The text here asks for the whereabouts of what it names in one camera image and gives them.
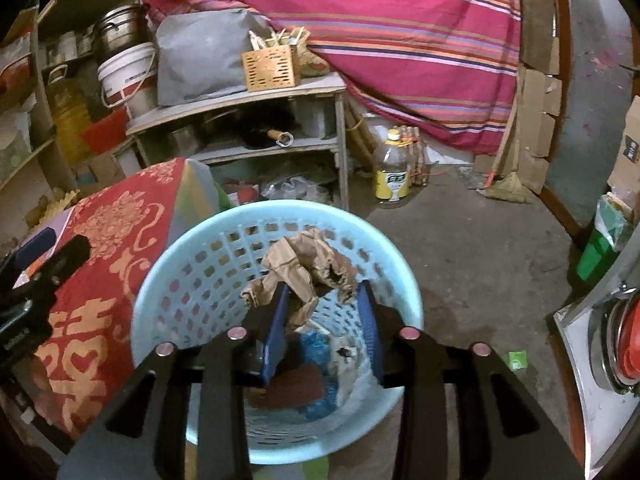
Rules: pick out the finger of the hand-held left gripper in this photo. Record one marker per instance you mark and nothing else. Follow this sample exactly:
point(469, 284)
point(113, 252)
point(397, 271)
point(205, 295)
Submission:
point(65, 257)
point(36, 246)

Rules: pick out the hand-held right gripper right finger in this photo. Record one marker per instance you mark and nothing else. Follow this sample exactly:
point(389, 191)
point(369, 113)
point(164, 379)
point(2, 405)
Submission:
point(372, 335)

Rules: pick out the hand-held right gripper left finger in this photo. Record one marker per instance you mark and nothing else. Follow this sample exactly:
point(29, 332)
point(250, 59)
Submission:
point(277, 340)

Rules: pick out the maroon packet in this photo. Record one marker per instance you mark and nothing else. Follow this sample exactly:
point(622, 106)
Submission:
point(300, 385)

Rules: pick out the brown paper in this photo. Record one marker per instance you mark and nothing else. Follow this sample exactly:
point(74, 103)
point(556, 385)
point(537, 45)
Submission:
point(300, 260)

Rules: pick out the light blue plastic basket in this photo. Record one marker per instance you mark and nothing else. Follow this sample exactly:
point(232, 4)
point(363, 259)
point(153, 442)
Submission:
point(390, 240)

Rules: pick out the yellow egg tray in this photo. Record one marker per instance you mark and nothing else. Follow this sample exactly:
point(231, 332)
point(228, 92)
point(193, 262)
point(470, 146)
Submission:
point(62, 202)

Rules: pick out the red towel with gold print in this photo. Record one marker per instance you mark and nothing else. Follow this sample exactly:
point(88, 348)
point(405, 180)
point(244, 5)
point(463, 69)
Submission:
point(110, 220)

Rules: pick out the wooden shelf unit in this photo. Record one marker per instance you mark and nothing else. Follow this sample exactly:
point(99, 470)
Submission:
point(35, 170)

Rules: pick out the brown cardboard box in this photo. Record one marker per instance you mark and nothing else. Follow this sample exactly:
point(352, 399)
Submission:
point(107, 167)

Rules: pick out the yellow oil jug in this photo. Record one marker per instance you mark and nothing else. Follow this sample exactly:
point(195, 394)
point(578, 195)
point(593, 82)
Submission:
point(70, 120)

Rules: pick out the small green wrapper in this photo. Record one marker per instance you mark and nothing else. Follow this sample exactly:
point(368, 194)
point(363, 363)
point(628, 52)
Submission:
point(517, 360)

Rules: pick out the clear plastic bag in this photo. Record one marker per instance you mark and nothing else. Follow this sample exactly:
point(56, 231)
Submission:
point(292, 187)

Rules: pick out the clear oil bottle yellow label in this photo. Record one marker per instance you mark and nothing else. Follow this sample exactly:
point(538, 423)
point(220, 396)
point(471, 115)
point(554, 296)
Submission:
point(392, 180)

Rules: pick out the metal pan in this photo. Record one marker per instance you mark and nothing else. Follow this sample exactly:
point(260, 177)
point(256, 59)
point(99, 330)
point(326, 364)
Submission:
point(185, 139)

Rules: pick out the brown tied bundle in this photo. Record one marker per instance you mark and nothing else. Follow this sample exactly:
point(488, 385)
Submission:
point(417, 160)

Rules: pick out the white plastic bucket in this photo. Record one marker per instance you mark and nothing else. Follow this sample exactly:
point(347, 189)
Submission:
point(125, 72)

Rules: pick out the straw broom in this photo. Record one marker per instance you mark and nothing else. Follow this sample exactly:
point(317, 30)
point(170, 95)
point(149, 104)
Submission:
point(507, 187)

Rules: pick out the silver gas stove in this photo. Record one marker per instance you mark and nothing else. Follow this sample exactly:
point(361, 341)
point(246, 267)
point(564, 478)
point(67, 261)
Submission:
point(585, 385)

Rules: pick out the small wooden shelf table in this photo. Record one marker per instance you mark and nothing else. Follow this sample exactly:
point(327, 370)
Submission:
point(225, 104)

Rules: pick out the metal pot with lid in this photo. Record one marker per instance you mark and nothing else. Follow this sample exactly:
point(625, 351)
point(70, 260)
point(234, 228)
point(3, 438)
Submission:
point(120, 30)

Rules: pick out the green waste bin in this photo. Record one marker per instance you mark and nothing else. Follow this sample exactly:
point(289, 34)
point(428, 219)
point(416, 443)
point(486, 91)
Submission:
point(595, 255)

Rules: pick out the grey cloth cover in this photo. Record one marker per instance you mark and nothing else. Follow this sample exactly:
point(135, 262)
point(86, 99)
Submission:
point(200, 60)

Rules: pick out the yellow chopstick holder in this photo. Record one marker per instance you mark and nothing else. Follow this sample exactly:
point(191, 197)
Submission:
point(270, 70)

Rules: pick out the cardboard sheets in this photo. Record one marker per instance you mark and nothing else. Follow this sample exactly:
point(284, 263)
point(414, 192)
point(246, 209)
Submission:
point(537, 110)

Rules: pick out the red striped blanket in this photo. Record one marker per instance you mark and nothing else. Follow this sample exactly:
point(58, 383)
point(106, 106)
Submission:
point(375, 35)

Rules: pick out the printed cardboard box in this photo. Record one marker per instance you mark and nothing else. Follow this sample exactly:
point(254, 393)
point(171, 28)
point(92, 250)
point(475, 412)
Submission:
point(627, 160)

